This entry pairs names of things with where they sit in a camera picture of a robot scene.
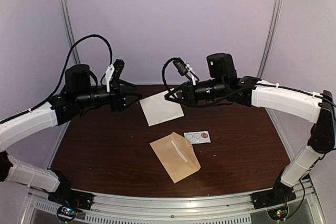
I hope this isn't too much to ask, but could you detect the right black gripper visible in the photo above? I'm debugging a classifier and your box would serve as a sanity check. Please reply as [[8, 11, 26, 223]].
[[164, 78, 227, 108]]

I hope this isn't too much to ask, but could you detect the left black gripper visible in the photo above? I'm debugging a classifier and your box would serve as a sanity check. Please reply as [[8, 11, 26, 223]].
[[76, 80, 142, 113]]

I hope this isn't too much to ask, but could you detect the cream letter paper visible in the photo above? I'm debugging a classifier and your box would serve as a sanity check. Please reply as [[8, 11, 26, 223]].
[[140, 91, 184, 126], [171, 140, 188, 163]]

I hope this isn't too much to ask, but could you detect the brown kraft envelope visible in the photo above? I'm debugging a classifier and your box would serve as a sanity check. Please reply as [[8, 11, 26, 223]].
[[150, 132, 201, 184]]

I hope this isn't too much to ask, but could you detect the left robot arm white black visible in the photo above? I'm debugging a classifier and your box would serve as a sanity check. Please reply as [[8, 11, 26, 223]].
[[1, 59, 142, 205]]

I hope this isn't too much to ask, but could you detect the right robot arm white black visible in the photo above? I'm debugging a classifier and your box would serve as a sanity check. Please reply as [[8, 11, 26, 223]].
[[162, 53, 335, 204]]

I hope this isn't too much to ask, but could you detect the white sticker sheet with seal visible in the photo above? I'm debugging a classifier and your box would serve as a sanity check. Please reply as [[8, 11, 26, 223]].
[[184, 131, 211, 144]]

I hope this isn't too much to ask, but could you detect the left small circuit board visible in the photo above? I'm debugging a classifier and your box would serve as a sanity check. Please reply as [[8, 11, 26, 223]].
[[56, 206, 78, 222]]

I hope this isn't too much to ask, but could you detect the small circuit board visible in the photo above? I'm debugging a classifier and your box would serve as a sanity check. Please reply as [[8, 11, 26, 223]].
[[267, 206, 289, 222], [56, 206, 78, 222]]

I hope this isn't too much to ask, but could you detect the right small circuit board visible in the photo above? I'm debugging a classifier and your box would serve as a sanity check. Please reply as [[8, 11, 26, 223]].
[[267, 206, 289, 222]]

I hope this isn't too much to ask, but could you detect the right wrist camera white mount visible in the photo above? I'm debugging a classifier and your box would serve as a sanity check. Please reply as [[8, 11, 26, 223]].
[[173, 58, 199, 86]]

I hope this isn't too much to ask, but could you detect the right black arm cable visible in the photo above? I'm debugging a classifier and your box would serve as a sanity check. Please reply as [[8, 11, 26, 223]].
[[161, 56, 184, 93]]

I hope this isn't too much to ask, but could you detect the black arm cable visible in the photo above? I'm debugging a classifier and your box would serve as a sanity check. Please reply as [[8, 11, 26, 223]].
[[161, 56, 184, 93], [47, 33, 113, 101]]

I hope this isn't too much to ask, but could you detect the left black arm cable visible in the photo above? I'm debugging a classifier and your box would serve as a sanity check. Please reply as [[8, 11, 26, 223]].
[[47, 33, 113, 101]]

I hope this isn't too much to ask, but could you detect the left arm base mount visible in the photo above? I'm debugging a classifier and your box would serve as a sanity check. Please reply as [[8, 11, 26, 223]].
[[47, 190, 94, 211]]

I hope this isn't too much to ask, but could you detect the right aluminium frame post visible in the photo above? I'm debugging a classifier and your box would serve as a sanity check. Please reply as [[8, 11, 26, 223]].
[[257, 0, 283, 78]]

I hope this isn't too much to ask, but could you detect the aluminium frame post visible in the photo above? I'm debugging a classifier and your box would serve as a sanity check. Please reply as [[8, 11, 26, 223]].
[[54, 0, 88, 65], [257, 0, 283, 78]]

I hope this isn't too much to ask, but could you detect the front aluminium rail base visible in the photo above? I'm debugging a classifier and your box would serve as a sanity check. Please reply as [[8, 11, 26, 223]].
[[18, 178, 327, 223]]

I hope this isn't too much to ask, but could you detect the left aluminium frame post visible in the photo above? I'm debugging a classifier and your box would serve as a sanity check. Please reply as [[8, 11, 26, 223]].
[[54, 0, 88, 65]]

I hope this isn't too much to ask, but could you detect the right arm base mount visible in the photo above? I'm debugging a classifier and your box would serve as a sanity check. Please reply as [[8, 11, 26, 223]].
[[251, 189, 296, 209]]

